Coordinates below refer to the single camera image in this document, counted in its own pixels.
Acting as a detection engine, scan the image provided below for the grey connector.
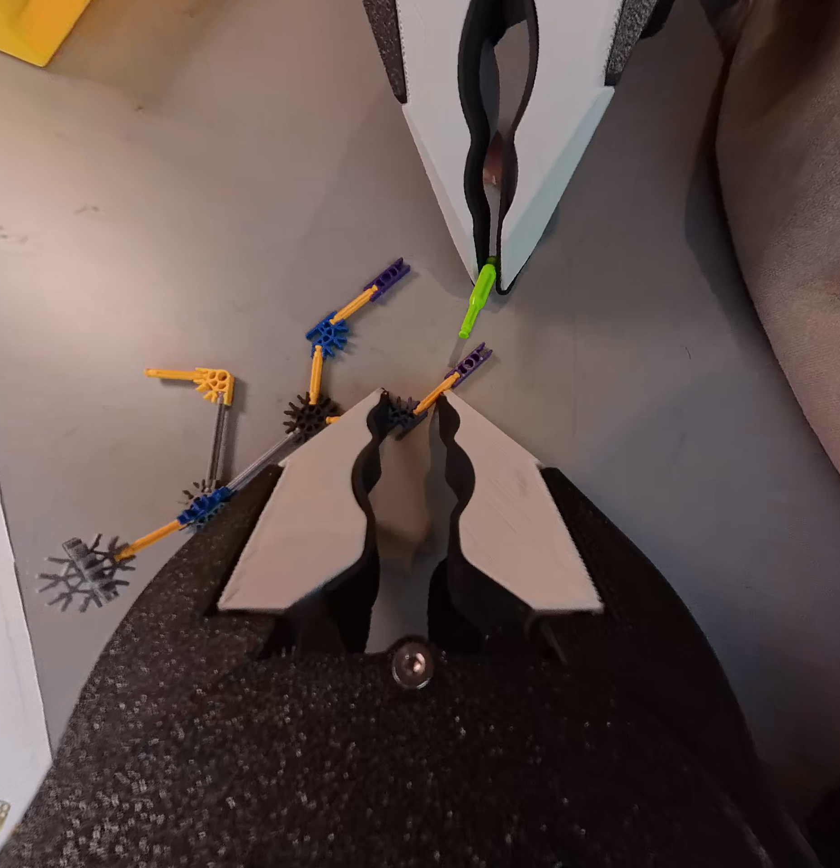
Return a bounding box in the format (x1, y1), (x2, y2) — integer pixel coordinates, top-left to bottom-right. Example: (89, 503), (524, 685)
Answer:
(37, 519), (185, 613)

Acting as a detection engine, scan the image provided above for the light green toy rod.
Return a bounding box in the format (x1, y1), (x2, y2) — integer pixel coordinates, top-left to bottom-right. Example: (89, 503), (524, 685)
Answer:
(458, 256), (498, 339)

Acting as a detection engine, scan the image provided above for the white toy instruction sheet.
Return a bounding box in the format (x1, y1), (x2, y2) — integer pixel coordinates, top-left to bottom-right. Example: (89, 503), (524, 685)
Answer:
(0, 427), (53, 855)

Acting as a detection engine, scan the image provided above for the yellow plastic bin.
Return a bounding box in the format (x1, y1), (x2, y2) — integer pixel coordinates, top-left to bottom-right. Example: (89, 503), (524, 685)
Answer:
(0, 0), (92, 66)

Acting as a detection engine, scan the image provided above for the person's torso in beige sweater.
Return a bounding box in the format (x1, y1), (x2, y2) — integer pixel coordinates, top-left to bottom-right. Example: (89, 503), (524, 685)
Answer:
(714, 0), (840, 492)

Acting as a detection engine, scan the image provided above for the person's right hand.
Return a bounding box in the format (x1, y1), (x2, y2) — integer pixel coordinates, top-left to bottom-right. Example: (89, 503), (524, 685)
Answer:
(484, 129), (512, 189)

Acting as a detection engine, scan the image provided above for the multicolour rod and connector assembly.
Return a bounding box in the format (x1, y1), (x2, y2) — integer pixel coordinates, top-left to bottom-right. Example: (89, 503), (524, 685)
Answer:
(178, 258), (494, 530)

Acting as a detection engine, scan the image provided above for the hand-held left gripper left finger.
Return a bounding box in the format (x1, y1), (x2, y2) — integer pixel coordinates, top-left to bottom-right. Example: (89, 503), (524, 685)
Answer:
(216, 388), (388, 653)

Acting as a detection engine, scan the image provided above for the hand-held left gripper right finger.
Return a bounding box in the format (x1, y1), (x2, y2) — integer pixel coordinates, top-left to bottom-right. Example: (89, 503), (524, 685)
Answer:
(428, 392), (605, 653)

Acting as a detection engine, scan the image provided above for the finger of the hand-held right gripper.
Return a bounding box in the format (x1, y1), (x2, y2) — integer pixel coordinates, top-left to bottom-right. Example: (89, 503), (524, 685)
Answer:
(496, 0), (625, 296)
(394, 0), (503, 284)

